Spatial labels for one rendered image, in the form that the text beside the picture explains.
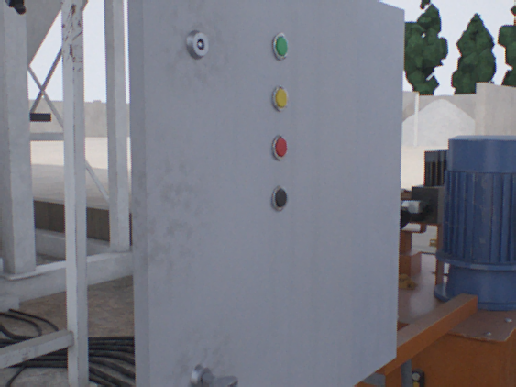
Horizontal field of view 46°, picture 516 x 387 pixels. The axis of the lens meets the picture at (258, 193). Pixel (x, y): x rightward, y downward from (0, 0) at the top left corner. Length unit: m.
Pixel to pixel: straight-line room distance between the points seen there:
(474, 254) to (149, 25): 1.20
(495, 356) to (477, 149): 0.49
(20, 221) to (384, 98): 3.15
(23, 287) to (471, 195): 2.98
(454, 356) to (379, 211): 0.54
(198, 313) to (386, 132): 0.51
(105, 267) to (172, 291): 3.73
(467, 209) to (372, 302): 0.64
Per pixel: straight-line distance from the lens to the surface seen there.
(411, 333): 1.27
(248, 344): 0.71
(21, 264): 3.96
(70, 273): 2.52
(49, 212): 5.68
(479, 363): 1.44
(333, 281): 0.85
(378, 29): 0.99
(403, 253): 1.88
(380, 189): 1.00
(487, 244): 1.60
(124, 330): 3.32
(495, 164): 1.57
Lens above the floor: 1.06
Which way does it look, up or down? 6 degrees down
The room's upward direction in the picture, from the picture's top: straight up
